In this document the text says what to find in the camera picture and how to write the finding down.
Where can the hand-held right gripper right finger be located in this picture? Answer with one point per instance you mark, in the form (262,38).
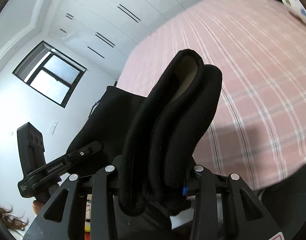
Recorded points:
(184,191)

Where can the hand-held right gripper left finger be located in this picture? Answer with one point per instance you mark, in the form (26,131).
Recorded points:
(105,180)

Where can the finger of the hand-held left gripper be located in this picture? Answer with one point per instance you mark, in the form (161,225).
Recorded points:
(85,151)

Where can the black pants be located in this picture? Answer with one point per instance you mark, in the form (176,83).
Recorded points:
(168,130)

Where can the person's left hand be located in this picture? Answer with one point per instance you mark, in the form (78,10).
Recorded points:
(38,208)

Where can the yellow red box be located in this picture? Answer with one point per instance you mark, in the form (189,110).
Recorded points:
(88,227)

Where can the brown curly hair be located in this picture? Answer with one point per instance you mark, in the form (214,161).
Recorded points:
(10,217)

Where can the dark framed window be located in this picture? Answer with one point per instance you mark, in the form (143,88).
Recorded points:
(55,72)

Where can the person's dark clothing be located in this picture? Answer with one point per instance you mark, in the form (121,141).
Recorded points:
(288,205)

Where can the pink plaid bed sheet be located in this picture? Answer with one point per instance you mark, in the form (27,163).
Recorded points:
(255,80)

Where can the white wall socket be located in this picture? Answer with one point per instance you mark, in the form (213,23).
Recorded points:
(52,127)

